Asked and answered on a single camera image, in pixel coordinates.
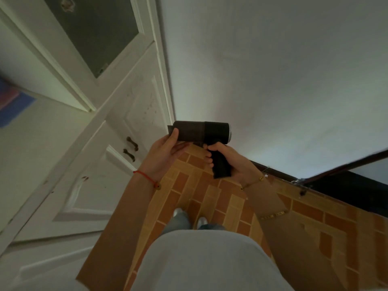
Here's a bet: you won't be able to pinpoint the person's left hand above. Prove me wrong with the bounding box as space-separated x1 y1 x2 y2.
137 128 190 183

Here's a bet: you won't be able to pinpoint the person's right hand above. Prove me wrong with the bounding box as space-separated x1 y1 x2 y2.
202 142 265 188

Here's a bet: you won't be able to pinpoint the dark handheld hair dryer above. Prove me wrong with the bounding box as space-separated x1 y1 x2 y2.
167 120 233 179

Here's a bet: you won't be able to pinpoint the person's right forearm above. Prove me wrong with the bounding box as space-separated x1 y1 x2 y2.
241 176 347 291

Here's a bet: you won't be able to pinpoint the person's left forearm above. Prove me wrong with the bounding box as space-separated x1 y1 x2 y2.
76 172 160 291

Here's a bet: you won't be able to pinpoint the white panelled cabinet door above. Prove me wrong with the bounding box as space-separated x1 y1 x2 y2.
12 145 143 243
104 44 176 168

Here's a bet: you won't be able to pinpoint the blue jeans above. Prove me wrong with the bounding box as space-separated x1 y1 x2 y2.
161 211 227 236

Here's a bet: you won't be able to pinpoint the light grey shirt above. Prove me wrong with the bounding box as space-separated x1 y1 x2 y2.
130 229 295 291

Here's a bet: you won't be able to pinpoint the white cabinet door with glass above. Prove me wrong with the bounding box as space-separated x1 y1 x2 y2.
0 0 156 113

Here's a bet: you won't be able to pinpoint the dark skirting board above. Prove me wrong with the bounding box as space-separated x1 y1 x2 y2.
249 160 388 219

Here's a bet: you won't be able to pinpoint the blue and pink cloth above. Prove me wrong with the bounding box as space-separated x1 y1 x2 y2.
0 76 36 128

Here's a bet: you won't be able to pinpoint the red string bracelet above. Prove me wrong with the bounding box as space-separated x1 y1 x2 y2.
133 170 162 191

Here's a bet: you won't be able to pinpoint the thin gold bracelet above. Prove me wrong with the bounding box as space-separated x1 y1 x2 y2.
240 174 269 191

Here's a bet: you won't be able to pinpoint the gold chain bracelet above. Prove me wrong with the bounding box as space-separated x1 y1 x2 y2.
257 210 290 222

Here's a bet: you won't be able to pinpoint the dark wooden rail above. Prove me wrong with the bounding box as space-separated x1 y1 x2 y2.
298 149 388 189

